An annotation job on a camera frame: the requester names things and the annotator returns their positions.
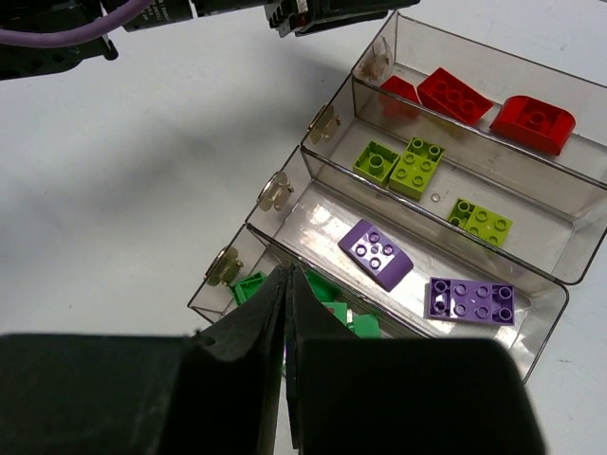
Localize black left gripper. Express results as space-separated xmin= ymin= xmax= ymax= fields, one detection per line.
xmin=265 ymin=0 xmax=420 ymax=38

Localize green square lego brick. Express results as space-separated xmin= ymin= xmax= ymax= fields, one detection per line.
xmin=322 ymin=301 xmax=351 ymax=327

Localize small red lego brick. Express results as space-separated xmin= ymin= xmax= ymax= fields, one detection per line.
xmin=378 ymin=76 xmax=420 ymax=118

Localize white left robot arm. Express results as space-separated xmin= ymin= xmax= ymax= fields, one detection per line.
xmin=1 ymin=1 xmax=412 ymax=81

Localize lime green lego brick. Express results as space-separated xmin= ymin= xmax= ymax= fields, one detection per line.
xmin=388 ymin=137 xmax=445 ymax=202

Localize small green lego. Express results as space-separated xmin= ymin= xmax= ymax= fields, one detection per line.
xmin=347 ymin=314 xmax=382 ymax=339

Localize lime curved lego piece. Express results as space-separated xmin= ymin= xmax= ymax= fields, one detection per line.
xmin=447 ymin=198 xmax=512 ymax=247

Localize green curved lego piece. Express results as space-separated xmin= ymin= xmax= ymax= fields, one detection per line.
xmin=305 ymin=270 xmax=340 ymax=302

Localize clear bin front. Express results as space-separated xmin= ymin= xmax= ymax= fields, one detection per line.
xmin=187 ymin=222 xmax=409 ymax=340

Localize purple lego with lime top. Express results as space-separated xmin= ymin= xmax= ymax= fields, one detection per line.
xmin=425 ymin=277 xmax=515 ymax=326

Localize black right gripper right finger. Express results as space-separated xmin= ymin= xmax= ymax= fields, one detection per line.
xmin=285 ymin=267 xmax=546 ymax=454

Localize red jagged lego pieces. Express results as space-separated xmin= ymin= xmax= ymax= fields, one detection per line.
xmin=489 ymin=95 xmax=576 ymax=156

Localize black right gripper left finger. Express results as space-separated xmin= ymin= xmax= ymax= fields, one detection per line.
xmin=1 ymin=267 xmax=288 ymax=454

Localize lime square lego brick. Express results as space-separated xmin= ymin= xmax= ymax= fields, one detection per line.
xmin=352 ymin=141 xmax=400 ymax=187

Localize red curved lego brick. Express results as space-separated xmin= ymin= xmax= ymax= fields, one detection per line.
xmin=417 ymin=67 xmax=493 ymax=126

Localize purple curved lego brick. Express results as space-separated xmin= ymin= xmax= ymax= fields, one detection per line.
xmin=338 ymin=219 xmax=414 ymax=292

